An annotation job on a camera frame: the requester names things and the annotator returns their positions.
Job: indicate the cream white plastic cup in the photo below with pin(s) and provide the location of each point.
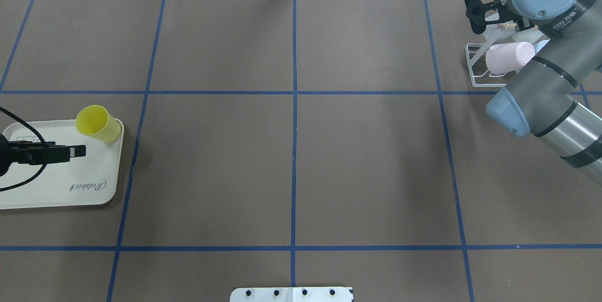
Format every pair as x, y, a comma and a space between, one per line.
531, 36

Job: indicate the pink plastic cup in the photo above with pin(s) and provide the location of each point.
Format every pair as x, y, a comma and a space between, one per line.
508, 57

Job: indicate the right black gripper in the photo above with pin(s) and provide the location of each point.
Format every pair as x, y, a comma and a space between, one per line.
525, 24

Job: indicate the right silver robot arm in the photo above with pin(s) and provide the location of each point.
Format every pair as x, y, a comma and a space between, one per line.
538, 99

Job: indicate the white wire cup rack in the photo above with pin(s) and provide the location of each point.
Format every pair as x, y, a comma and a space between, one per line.
479, 74

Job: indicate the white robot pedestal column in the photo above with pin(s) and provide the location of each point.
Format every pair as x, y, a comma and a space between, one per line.
293, 294

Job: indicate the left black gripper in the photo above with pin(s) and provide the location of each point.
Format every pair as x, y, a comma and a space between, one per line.
33, 154

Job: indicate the light blue cup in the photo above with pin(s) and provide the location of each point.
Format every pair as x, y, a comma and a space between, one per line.
540, 45

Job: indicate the yellow plastic cup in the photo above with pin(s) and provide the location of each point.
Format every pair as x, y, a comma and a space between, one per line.
96, 122

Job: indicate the cream plastic tray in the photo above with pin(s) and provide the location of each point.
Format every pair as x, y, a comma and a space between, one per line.
90, 180

